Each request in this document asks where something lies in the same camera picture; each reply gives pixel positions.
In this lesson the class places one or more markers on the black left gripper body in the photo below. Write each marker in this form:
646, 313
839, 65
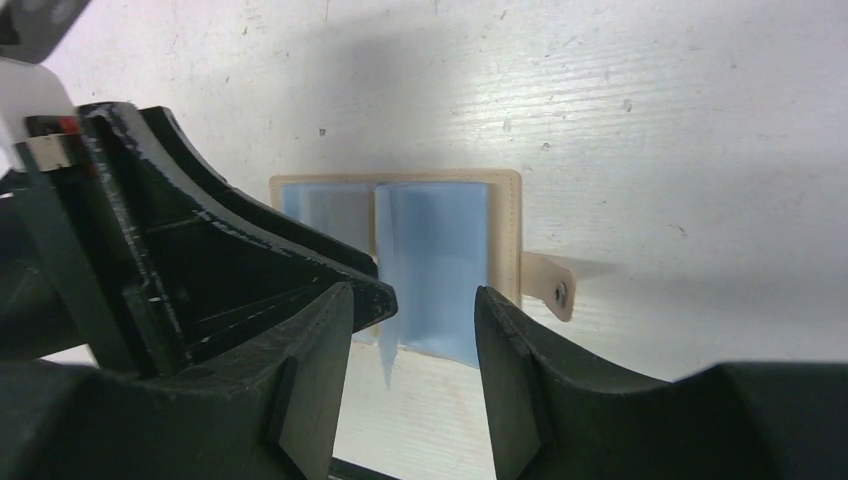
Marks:
80, 238

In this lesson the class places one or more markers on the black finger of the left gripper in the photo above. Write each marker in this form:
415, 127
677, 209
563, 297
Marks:
224, 280

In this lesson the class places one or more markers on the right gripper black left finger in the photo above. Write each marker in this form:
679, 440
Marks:
267, 409

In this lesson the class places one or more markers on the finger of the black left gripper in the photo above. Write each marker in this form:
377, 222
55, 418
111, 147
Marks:
163, 124

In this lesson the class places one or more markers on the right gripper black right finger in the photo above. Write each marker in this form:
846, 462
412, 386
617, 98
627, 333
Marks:
558, 411

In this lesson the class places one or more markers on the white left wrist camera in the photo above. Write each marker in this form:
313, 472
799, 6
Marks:
27, 90

